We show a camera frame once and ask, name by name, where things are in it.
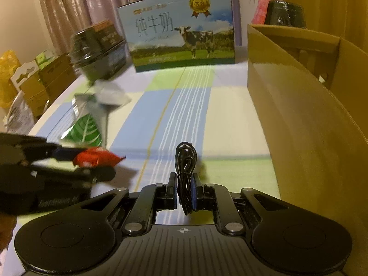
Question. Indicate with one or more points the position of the blue cow print milk carton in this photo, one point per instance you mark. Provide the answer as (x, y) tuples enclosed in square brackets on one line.
[(178, 31)]

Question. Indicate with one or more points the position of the pink curtain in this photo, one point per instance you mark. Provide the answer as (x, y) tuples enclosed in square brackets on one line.
[(86, 3)]

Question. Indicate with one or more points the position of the yellow wooden door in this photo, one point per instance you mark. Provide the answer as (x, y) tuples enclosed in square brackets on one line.
[(330, 5)]

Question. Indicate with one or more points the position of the yellow plastic bag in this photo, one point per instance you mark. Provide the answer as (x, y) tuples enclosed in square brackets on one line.
[(8, 74)]

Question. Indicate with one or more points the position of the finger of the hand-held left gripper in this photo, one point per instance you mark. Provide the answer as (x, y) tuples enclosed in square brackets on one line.
[(86, 174), (43, 149)]

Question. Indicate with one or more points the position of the green tissue packs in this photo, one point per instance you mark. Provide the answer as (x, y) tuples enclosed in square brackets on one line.
[(44, 57)]

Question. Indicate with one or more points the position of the silver foil bag leaf print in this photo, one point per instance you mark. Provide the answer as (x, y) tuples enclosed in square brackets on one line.
[(86, 129)]

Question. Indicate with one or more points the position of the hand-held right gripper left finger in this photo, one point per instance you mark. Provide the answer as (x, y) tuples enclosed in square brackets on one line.
[(172, 191)]

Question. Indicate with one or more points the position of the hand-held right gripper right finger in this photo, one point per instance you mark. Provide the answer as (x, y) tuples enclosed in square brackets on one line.
[(196, 191)]

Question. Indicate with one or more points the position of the brown cardboard box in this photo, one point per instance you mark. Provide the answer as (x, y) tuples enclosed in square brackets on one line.
[(310, 138)]

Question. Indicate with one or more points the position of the brown cardboard carton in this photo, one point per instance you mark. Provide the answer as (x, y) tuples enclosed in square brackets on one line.
[(57, 80)]

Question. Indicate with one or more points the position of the white crumpled plastic bag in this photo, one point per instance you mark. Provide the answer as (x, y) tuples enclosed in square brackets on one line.
[(18, 115)]

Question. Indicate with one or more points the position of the checked cloth desktop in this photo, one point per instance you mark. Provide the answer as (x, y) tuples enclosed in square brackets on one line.
[(184, 106)]

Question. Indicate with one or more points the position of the red snack packet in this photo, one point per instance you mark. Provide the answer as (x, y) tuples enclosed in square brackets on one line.
[(95, 157)]

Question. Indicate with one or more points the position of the black wrapped container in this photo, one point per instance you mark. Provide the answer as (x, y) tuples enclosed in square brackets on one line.
[(97, 51), (287, 13)]

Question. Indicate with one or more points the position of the clear plastic bag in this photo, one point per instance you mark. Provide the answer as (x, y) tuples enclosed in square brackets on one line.
[(112, 93)]

